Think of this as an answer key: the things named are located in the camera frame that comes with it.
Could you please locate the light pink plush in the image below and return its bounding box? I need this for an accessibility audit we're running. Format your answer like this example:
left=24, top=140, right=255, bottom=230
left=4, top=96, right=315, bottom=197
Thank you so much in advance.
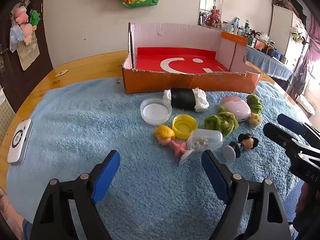
left=20, top=24, right=35, bottom=45

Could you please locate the dark patterned bag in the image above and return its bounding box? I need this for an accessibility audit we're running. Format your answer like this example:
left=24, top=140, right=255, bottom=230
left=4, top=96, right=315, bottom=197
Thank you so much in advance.
left=272, top=0, right=300, bottom=13

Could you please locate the person's leg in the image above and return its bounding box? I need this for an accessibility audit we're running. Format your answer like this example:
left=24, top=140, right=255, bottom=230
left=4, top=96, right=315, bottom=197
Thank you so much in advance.
left=0, top=187, right=33, bottom=240

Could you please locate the pink earbud case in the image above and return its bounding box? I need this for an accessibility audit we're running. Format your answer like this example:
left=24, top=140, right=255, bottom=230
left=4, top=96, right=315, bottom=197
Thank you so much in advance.
left=219, top=96, right=251, bottom=122

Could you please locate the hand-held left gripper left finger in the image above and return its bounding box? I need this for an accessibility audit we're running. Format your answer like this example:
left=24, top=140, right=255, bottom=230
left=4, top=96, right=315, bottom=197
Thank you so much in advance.
left=29, top=150, right=121, bottom=240

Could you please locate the small blonde doll figure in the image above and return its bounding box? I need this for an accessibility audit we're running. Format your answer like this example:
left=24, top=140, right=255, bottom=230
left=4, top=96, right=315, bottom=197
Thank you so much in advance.
left=247, top=112, right=263, bottom=128

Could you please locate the orange cardboard box red inside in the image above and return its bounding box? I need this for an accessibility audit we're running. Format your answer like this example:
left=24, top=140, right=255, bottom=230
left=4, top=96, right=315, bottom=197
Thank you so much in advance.
left=122, top=22, right=262, bottom=94

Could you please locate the pink curtain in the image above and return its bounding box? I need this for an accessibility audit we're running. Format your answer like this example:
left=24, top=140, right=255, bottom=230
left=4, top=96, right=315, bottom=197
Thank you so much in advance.
left=290, top=17, right=320, bottom=98

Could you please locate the blonde doll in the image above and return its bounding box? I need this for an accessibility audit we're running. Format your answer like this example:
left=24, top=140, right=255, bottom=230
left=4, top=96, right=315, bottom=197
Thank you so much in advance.
left=154, top=125, right=194, bottom=165

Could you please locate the green spider toy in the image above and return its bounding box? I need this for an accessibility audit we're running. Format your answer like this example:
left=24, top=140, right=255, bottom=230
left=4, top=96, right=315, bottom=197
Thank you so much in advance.
left=291, top=32, right=310, bottom=45

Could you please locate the yellow bottle cap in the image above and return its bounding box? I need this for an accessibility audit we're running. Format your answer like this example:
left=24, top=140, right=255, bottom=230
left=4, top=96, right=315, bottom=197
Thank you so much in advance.
left=172, top=114, right=198, bottom=140

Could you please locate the wall mirror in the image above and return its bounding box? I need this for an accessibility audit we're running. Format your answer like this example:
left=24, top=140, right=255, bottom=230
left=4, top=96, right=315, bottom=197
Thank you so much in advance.
left=199, top=0, right=224, bottom=27

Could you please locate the large green chenille scrunchie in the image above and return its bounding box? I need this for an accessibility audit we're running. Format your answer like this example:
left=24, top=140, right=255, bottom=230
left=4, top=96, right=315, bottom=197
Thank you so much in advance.
left=204, top=106, right=240, bottom=137

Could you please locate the black-haired doll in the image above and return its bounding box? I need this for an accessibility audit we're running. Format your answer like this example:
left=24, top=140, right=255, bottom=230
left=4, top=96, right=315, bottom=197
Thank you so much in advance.
left=222, top=133, right=259, bottom=162

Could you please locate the white cushion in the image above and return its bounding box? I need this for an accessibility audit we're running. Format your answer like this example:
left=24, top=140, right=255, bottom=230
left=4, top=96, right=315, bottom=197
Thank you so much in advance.
left=296, top=95, right=315, bottom=115

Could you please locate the cloth-covered side table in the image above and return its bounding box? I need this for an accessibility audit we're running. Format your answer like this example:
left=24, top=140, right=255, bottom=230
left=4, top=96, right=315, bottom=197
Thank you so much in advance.
left=246, top=46, right=294, bottom=80

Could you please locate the clear plastic bag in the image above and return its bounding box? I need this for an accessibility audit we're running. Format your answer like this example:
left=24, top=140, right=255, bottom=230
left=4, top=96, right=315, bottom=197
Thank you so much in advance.
left=9, top=26, right=25, bottom=53

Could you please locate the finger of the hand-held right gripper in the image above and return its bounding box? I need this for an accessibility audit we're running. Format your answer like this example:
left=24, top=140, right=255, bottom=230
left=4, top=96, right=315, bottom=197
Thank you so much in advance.
left=277, top=113, right=320, bottom=143
left=263, top=122, right=320, bottom=160

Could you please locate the white cabinet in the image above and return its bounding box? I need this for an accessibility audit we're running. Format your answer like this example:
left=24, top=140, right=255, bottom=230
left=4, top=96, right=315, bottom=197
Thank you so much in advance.
left=269, top=4, right=304, bottom=63

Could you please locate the row of bottles and jars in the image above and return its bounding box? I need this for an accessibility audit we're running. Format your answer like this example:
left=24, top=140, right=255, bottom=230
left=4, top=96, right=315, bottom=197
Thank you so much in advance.
left=220, top=16, right=288, bottom=63

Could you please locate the black roll with white tissue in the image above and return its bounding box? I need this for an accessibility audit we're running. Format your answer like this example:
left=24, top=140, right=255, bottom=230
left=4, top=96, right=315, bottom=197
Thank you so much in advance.
left=163, top=87, right=210, bottom=112

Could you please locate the beige hanging organizer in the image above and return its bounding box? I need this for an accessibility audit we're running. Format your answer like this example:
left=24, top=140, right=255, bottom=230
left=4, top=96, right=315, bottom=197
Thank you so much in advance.
left=16, top=39, right=40, bottom=71

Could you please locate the white pocket device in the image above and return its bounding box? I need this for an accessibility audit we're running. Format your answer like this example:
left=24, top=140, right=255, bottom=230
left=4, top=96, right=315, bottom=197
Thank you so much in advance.
left=7, top=119, right=34, bottom=166

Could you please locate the blue fluffy blanket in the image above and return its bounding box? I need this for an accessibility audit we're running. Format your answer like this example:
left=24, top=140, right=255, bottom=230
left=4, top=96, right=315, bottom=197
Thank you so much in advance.
left=6, top=77, right=310, bottom=240

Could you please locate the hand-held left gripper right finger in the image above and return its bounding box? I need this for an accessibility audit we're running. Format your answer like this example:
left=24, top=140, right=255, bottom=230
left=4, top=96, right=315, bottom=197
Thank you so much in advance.
left=201, top=150, right=292, bottom=240

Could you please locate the red plush toy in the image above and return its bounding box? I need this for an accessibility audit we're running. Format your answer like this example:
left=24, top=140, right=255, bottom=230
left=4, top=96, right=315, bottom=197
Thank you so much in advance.
left=205, top=9, right=222, bottom=28

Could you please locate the clear round plastic lid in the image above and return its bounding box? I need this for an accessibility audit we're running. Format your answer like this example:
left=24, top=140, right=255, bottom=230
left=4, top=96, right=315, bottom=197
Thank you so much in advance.
left=140, top=97, right=173, bottom=125

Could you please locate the green plush toy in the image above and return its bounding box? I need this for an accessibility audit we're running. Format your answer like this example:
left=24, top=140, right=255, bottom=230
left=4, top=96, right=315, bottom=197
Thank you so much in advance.
left=29, top=9, right=41, bottom=30

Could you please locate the small green chenille scrunchie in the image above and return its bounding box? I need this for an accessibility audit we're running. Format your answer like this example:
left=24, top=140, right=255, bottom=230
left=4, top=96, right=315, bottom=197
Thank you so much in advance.
left=246, top=94, right=263, bottom=114

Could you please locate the clear plastic capsule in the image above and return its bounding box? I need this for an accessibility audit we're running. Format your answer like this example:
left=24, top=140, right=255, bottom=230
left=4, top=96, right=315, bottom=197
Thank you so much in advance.
left=187, top=129, right=223, bottom=153

